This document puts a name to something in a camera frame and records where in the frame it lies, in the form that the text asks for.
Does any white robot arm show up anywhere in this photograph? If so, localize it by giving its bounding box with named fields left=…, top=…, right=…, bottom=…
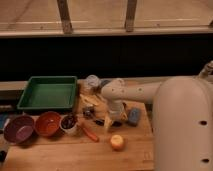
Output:
left=101, top=60, right=213, bottom=171

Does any blue sponge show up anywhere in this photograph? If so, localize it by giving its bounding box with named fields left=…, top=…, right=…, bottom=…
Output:
left=128, top=108, right=141, bottom=126

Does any purple bowl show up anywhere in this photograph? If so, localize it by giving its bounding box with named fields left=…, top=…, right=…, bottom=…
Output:
left=4, top=115, right=34, bottom=144

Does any yellow banana peel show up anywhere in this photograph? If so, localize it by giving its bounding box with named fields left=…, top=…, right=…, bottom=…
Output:
left=80, top=94, right=99, bottom=106

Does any metal rail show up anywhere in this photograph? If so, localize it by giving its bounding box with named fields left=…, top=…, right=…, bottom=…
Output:
left=0, top=76, right=167, bottom=113

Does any blue object at left edge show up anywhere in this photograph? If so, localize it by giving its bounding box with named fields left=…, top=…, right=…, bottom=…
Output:
left=0, top=114, right=9, bottom=130

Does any orange carrot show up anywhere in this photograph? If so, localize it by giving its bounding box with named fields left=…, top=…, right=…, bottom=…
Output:
left=79, top=124, right=99, bottom=142

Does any left wooden post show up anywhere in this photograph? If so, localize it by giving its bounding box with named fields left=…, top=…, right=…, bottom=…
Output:
left=57, top=0, right=73, bottom=34

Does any wooden post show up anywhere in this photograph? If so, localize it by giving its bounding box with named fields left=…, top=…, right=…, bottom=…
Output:
left=57, top=0, right=73, bottom=34
left=124, top=0, right=137, bottom=32

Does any wooden cutting board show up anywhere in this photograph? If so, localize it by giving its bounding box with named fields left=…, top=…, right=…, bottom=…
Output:
left=1, top=79, right=156, bottom=171

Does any green plastic tray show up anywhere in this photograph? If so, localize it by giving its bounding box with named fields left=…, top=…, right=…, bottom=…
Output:
left=17, top=76, right=77, bottom=111

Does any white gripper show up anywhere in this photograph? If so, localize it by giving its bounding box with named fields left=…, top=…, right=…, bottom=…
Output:
left=104, top=101, right=128, bottom=132

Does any white cup with dark contents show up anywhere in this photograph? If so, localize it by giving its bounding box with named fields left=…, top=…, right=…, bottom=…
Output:
left=60, top=115, right=78, bottom=136

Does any right wooden post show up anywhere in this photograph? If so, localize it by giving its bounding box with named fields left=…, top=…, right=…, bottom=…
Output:
left=124, top=0, right=137, bottom=32

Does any orange bowl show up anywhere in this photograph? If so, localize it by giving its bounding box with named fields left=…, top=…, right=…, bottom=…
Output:
left=35, top=111, right=61, bottom=137

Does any yellow apple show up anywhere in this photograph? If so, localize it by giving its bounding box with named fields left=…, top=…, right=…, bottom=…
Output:
left=110, top=135, right=125, bottom=150

